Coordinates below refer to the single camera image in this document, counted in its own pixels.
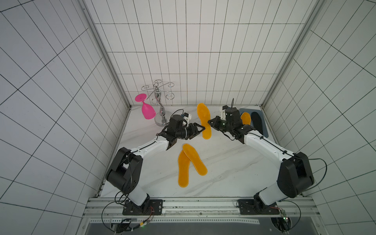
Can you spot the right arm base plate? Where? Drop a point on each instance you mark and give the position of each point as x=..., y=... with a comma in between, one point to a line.
x=254, y=207

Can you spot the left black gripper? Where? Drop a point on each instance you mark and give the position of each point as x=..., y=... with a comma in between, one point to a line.
x=194, y=131

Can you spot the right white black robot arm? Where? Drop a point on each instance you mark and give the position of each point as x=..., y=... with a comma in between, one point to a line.
x=295, y=174

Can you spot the aluminium mounting rail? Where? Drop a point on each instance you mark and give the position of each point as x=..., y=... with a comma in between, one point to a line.
x=205, y=209

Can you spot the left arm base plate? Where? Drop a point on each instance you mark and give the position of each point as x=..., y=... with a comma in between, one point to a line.
x=150, y=206

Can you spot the black insole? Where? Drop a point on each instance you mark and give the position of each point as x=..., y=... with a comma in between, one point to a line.
x=257, y=122

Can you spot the blue storage box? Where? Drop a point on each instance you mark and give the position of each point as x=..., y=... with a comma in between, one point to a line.
x=250, y=111

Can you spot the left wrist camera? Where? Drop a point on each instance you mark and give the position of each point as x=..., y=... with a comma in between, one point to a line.
x=187, y=117

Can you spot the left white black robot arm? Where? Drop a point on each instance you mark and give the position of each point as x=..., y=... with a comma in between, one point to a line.
x=125, y=169

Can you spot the yellow insole bottom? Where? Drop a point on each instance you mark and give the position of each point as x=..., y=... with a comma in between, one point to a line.
x=184, y=165

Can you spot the yellow insole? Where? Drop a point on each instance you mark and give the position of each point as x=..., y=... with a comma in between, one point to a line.
x=246, y=118
x=194, y=157
x=204, y=116
x=184, y=165

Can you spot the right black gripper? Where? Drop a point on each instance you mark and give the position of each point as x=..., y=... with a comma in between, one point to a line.
x=219, y=123

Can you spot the pink plastic wine glass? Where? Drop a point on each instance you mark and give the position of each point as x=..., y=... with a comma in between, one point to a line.
x=147, y=110

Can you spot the silver metal glass rack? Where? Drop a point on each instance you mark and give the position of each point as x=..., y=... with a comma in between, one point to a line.
x=157, y=89

